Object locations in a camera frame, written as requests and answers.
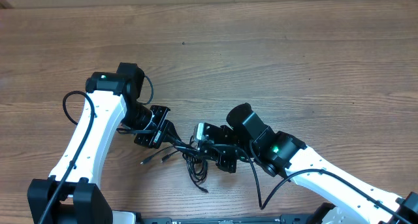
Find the black usb cable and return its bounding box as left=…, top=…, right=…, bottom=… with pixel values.
left=140, top=132, right=239, bottom=194

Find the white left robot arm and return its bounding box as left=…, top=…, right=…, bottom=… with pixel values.
left=27, top=63, right=188, bottom=223

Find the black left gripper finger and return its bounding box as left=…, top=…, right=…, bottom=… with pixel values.
left=163, top=120, right=181, bottom=141
left=162, top=137, right=186, bottom=150

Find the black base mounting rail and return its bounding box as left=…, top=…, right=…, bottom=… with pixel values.
left=110, top=210, right=347, bottom=224

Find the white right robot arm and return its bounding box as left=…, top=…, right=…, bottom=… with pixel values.
left=193, top=103, right=417, bottom=223

